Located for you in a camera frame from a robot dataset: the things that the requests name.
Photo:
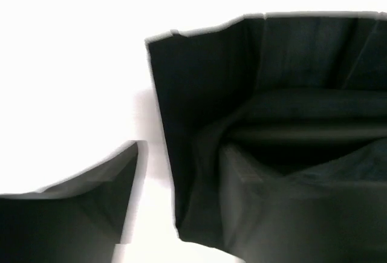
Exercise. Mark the black pleated skirt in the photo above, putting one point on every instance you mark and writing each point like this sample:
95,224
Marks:
295,91

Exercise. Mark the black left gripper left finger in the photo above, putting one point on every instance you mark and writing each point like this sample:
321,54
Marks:
79,220

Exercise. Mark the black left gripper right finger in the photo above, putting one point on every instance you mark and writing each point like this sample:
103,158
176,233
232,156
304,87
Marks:
323,214

